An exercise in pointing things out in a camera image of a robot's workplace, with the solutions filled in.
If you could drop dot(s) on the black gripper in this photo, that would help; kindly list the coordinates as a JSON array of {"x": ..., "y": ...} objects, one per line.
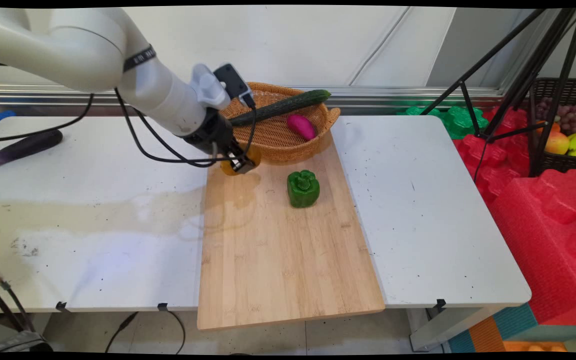
[{"x": 210, "y": 132}]

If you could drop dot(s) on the orange-brown potato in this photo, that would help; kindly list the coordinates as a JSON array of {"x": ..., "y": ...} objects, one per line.
[{"x": 226, "y": 169}]

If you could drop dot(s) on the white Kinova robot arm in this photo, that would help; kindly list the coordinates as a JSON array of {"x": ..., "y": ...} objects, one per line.
[{"x": 68, "y": 45}]

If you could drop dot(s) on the woven wicker basket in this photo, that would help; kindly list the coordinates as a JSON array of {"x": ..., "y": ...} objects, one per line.
[{"x": 288, "y": 147}]

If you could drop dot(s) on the green bell pepper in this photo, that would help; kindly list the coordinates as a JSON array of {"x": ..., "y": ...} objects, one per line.
[{"x": 303, "y": 190}]

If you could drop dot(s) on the long green cucumber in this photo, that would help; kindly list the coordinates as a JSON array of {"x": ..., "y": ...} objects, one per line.
[{"x": 283, "y": 105}]

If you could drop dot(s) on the magenta sweet potato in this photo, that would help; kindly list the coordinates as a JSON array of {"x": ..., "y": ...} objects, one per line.
[{"x": 301, "y": 126}]

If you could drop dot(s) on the wooden cutting board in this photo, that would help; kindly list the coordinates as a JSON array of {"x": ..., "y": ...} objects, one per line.
[{"x": 278, "y": 250}]

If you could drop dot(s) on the black table clip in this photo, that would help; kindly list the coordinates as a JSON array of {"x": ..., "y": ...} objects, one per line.
[
  {"x": 61, "y": 306},
  {"x": 162, "y": 306},
  {"x": 440, "y": 304}
]

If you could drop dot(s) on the dark purple eggplant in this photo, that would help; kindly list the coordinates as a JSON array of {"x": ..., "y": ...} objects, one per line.
[{"x": 23, "y": 146}]

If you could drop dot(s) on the green foam mat pieces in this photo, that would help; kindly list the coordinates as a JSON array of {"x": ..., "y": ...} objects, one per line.
[{"x": 460, "y": 122}]

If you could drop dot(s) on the red foam mat pieces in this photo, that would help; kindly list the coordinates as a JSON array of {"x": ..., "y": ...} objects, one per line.
[{"x": 493, "y": 155}]

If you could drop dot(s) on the white table leg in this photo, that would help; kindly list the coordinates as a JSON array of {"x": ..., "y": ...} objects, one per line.
[{"x": 443, "y": 327}]

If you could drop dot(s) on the grey black equipment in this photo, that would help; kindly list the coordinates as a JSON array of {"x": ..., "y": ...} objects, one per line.
[{"x": 13, "y": 342}]

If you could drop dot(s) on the teal and orange mat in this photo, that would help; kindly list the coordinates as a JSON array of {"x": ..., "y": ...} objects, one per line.
[{"x": 488, "y": 335}]

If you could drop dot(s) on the black tripod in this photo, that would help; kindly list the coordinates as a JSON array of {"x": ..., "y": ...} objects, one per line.
[{"x": 533, "y": 65}]

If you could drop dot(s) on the large red foam block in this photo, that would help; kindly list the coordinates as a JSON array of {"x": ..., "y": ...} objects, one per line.
[{"x": 543, "y": 240}]

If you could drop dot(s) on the yellow-red mango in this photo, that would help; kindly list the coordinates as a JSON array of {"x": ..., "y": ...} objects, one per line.
[{"x": 557, "y": 144}]

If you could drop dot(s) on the bunch of purple grapes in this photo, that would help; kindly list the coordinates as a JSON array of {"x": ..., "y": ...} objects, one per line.
[{"x": 570, "y": 117}]

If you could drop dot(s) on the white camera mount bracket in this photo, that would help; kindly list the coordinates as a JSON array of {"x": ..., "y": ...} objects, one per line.
[{"x": 208, "y": 90}]

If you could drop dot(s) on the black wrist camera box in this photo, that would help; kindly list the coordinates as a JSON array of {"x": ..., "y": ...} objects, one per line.
[{"x": 233, "y": 82}]

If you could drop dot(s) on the aluminium wall rail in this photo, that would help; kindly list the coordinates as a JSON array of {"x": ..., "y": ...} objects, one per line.
[{"x": 393, "y": 92}]

